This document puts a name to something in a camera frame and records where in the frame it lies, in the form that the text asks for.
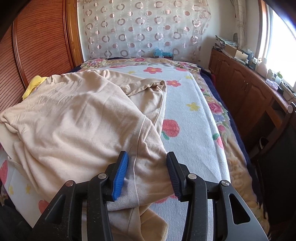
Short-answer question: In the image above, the beige printed t-shirt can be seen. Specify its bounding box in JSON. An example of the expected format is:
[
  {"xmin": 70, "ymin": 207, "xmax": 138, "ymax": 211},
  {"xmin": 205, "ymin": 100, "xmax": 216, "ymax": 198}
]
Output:
[{"xmin": 1, "ymin": 70, "xmax": 173, "ymax": 240}]

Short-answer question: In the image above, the tied window curtain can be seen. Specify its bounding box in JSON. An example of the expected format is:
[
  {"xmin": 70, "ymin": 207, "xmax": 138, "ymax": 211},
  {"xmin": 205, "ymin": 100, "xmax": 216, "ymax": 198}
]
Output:
[{"xmin": 233, "ymin": 0, "xmax": 247, "ymax": 49}]

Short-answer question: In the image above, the cardboard box on cabinet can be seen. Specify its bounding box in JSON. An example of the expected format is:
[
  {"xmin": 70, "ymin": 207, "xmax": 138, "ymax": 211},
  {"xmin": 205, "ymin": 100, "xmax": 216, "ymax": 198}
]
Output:
[{"xmin": 224, "ymin": 44, "xmax": 247, "ymax": 60}]

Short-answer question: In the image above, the white flower print sheet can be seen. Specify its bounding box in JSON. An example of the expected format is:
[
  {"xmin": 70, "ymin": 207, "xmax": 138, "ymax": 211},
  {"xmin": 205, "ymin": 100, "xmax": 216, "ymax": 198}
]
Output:
[{"xmin": 1, "ymin": 65, "xmax": 230, "ymax": 240}]

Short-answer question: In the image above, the sheer circle pattern curtain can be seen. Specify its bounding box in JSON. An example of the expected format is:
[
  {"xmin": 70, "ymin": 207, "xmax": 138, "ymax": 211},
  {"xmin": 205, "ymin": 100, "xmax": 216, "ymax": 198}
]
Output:
[{"xmin": 77, "ymin": 0, "xmax": 211, "ymax": 62}]

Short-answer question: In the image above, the window with wooden frame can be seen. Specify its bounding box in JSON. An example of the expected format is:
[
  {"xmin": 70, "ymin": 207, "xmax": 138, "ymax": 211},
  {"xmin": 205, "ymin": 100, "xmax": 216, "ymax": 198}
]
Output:
[{"xmin": 258, "ymin": 1, "xmax": 295, "ymax": 92}]

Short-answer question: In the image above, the blue tissue box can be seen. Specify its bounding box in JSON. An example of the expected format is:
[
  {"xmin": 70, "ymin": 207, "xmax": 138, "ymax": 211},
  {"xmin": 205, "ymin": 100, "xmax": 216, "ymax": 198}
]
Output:
[{"xmin": 153, "ymin": 48, "xmax": 174, "ymax": 59}]

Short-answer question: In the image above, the wooden sideboard cabinet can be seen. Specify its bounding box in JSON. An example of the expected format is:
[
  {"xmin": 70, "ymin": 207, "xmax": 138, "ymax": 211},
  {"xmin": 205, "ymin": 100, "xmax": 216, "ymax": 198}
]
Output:
[{"xmin": 208, "ymin": 49, "xmax": 288, "ymax": 152}]

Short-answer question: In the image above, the yellow plush toy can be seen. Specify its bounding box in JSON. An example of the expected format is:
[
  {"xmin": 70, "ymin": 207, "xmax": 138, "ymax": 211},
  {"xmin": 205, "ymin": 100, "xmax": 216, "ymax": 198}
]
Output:
[{"xmin": 22, "ymin": 75, "xmax": 47, "ymax": 100}]

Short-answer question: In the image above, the floral rose blanket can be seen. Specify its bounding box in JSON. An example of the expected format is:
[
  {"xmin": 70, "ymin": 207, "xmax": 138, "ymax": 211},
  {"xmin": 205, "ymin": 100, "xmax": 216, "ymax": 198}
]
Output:
[{"xmin": 81, "ymin": 58, "xmax": 269, "ymax": 232}]

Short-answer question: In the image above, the stack of papers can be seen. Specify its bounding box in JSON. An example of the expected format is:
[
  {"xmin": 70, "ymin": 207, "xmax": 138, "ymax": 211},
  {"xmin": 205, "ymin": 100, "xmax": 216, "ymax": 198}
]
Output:
[{"xmin": 214, "ymin": 35, "xmax": 239, "ymax": 50}]

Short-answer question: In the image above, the pink bottle on sill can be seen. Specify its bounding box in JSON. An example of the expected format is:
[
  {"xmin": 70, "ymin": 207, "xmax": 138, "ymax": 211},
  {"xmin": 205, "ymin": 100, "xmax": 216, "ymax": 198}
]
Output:
[{"xmin": 256, "ymin": 58, "xmax": 268, "ymax": 78}]

